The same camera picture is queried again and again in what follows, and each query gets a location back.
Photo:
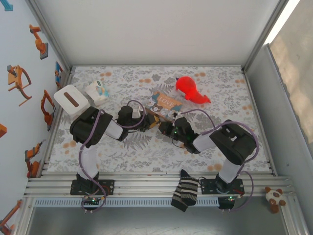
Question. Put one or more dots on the LOVE diary notebook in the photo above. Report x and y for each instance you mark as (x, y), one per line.
(163, 102)

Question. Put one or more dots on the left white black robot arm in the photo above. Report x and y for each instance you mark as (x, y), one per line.
(90, 124)

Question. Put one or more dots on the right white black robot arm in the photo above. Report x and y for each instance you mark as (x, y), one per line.
(234, 142)

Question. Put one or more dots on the floral table cloth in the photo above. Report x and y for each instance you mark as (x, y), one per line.
(146, 151)

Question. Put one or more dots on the patterned tissue pack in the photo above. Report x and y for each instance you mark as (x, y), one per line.
(97, 93)

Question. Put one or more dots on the red plush toy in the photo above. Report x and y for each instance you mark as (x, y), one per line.
(187, 85)

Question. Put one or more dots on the white tissue box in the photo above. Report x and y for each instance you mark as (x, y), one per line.
(71, 99)

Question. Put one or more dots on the black white striped sock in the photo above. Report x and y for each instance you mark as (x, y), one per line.
(185, 188)

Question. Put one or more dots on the blue orange machine sticker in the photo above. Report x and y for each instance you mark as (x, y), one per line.
(58, 73)

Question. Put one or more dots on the orange gripper claw sticker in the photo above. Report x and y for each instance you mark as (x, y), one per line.
(18, 80)

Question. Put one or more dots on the brown white plush bear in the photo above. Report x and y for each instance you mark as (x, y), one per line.
(275, 197)

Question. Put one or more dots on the orange block sticker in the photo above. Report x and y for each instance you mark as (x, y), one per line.
(2, 131)

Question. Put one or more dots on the blue corner sticker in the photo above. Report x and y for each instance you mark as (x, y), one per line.
(7, 5)

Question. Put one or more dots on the aluminium front rail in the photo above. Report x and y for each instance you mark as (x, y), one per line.
(146, 184)

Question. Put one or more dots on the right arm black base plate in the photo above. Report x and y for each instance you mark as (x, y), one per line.
(210, 187)

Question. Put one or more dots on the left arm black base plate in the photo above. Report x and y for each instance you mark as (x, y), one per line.
(107, 187)

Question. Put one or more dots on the aluminium frame post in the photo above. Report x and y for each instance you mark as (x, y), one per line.
(49, 34)
(266, 31)

